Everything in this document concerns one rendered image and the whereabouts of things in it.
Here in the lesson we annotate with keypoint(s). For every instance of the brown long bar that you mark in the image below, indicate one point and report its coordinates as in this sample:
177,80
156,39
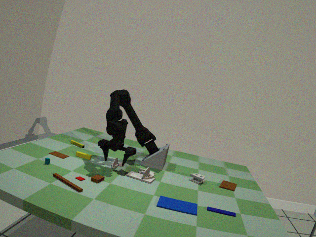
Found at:
62,179

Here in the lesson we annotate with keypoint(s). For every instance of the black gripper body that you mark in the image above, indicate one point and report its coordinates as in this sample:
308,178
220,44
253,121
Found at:
129,150

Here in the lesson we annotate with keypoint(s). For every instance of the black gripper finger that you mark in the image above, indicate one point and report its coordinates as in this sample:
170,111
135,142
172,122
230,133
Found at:
125,158
105,152

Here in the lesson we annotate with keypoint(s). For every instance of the brown block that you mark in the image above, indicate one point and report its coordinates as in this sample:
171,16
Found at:
97,178

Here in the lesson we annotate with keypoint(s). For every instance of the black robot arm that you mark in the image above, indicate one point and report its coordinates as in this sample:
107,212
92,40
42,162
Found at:
115,127

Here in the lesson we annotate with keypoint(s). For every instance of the blue flat rectangular plate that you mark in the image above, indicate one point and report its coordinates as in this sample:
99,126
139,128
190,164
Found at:
177,205

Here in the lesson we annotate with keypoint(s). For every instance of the dark blue flat bar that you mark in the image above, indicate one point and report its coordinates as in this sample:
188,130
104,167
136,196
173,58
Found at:
221,211

